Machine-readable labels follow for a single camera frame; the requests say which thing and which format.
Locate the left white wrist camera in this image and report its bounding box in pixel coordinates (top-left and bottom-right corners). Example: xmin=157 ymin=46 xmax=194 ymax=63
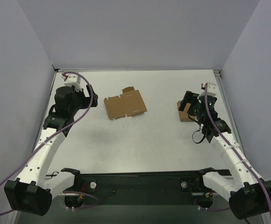
xmin=62 ymin=74 xmax=82 ymax=91

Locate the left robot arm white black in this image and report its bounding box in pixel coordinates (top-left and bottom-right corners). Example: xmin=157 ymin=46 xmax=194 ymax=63
xmin=4 ymin=85 xmax=98 ymax=216

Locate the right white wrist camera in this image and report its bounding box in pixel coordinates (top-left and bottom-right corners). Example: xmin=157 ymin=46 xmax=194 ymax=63
xmin=200 ymin=82 xmax=218 ymax=97

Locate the aluminium frame rail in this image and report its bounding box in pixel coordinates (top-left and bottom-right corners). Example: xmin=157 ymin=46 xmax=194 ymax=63
xmin=213 ymin=70 xmax=244 ymax=153

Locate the purple cable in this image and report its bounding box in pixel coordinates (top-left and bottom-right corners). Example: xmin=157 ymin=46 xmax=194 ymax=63
xmin=0 ymin=71 xmax=95 ymax=217
xmin=204 ymin=85 xmax=271 ymax=224

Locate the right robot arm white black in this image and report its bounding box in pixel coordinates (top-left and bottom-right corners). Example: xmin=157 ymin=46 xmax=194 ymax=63
xmin=178 ymin=91 xmax=271 ymax=220

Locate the small folded cardboard box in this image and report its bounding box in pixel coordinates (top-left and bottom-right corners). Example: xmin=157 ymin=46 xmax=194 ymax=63
xmin=178 ymin=111 xmax=196 ymax=122

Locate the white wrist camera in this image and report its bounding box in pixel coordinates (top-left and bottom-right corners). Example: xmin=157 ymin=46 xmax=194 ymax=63
xmin=62 ymin=74 xmax=82 ymax=91
xmin=200 ymin=82 xmax=218 ymax=97

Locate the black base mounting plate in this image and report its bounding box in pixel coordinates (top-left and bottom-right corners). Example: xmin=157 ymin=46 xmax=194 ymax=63
xmin=63 ymin=171 xmax=215 ymax=209

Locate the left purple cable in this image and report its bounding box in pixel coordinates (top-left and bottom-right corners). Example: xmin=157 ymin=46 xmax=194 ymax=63
xmin=0 ymin=71 xmax=95 ymax=217

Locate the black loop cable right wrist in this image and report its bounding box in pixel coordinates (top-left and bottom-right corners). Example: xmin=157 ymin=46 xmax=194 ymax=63
xmin=191 ymin=129 xmax=208 ymax=145

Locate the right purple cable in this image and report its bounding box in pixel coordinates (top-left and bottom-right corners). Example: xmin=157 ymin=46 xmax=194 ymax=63
xmin=204 ymin=85 xmax=271 ymax=224

